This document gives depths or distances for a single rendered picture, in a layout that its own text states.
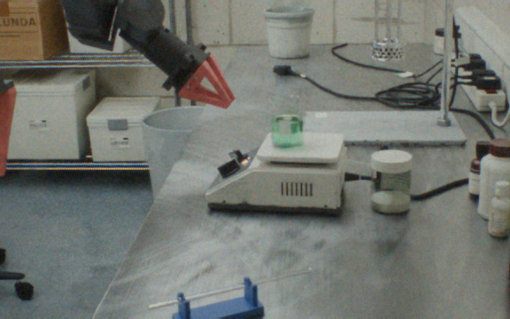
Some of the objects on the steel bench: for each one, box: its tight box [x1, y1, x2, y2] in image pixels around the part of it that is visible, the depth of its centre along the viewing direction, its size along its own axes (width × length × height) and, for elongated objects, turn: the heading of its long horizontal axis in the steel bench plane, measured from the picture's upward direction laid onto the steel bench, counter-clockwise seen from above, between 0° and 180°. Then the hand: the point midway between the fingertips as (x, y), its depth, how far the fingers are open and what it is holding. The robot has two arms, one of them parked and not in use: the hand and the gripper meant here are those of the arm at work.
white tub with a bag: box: [262, 0, 315, 58], centre depth 226 cm, size 14×14×21 cm
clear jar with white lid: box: [369, 150, 412, 214], centre depth 120 cm, size 6×6×8 cm
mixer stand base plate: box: [304, 111, 468, 144], centre depth 159 cm, size 30×20×1 cm, turn 90°
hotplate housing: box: [205, 144, 359, 214], centre depth 125 cm, size 22×13×8 cm, turn 84°
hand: (227, 100), depth 129 cm, fingers closed
